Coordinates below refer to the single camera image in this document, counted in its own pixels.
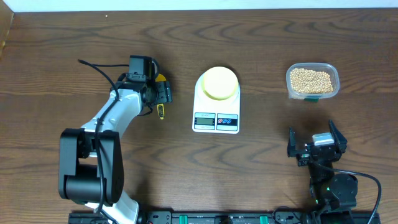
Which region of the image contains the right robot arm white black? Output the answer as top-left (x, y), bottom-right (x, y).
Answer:
top-left (287, 120), bottom-right (358, 223)

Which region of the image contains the clear plastic container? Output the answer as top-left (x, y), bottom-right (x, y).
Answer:
top-left (286, 63), bottom-right (340, 101)

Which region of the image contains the yellow scoop spoon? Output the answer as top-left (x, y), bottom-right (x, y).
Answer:
top-left (155, 74), bottom-right (167, 119)

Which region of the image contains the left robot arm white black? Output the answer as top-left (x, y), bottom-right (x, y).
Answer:
top-left (58, 55), bottom-right (172, 223)

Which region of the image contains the pile of soybeans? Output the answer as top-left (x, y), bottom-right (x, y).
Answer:
top-left (290, 68), bottom-right (333, 94)

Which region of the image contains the yellow plastic bowl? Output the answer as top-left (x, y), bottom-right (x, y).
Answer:
top-left (201, 67), bottom-right (239, 101)

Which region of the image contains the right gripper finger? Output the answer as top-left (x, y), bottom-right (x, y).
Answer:
top-left (328, 119), bottom-right (348, 153)
top-left (287, 127), bottom-right (296, 157)

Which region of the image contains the green tape label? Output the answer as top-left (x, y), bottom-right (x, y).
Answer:
top-left (304, 98), bottom-right (319, 103)

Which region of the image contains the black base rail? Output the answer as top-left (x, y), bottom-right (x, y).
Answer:
top-left (67, 210), bottom-right (371, 224)

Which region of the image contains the white digital kitchen scale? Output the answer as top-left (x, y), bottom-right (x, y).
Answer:
top-left (192, 74), bottom-right (241, 134)

